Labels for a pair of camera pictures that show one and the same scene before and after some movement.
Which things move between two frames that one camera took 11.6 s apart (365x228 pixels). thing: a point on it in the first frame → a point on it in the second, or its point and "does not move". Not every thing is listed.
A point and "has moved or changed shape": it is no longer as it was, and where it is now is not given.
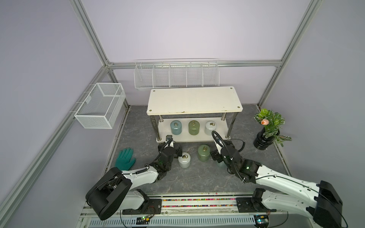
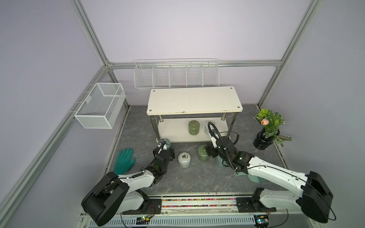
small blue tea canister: [176, 127] has moved or changed shape
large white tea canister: [184, 161] does not move
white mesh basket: [100, 108] does not move
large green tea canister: [204, 153] does not move
